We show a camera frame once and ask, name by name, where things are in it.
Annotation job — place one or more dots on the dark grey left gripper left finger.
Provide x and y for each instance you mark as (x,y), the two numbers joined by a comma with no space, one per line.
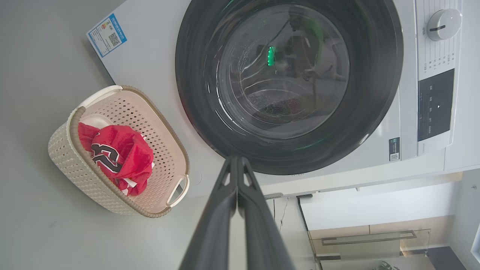
(213,232)

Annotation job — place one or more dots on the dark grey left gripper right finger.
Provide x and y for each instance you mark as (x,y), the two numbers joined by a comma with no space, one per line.
(262,240)

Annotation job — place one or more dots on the red and white jersey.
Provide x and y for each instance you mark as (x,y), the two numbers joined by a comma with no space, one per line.
(127,150)

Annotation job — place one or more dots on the washing machine door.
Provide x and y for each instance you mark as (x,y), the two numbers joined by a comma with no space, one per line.
(195,93)

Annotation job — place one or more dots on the cream perforated laundry basket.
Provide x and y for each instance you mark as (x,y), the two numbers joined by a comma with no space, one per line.
(67,165)

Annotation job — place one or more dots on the white front-load washing machine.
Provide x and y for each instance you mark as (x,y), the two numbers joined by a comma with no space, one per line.
(150,56)

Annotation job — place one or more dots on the dark washing machine display panel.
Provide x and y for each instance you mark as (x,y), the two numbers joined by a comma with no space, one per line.
(435,105)

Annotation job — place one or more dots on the silver control dial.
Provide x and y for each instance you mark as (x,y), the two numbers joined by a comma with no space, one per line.
(444,24)

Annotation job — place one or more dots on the white partition panel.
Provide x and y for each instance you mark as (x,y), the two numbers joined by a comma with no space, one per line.
(375,206)

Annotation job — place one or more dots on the small QR code sticker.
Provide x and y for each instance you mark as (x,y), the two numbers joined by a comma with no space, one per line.
(394,150)

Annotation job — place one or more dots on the blue energy label sticker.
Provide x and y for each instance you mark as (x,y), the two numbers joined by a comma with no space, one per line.
(107,35)

